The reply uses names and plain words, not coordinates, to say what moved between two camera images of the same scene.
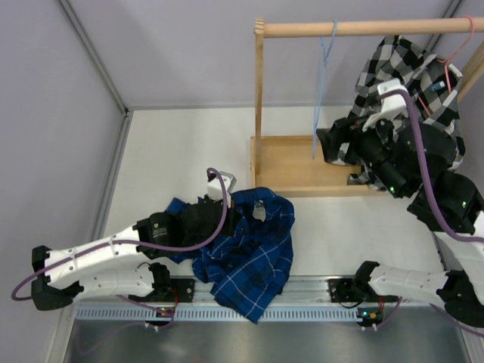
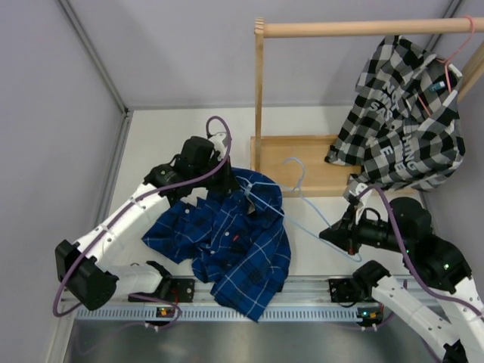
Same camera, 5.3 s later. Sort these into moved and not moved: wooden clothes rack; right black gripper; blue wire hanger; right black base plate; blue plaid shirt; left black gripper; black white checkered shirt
Moved: blue wire hanger; right black gripper; left black gripper
Not moved: blue plaid shirt; right black base plate; black white checkered shirt; wooden clothes rack
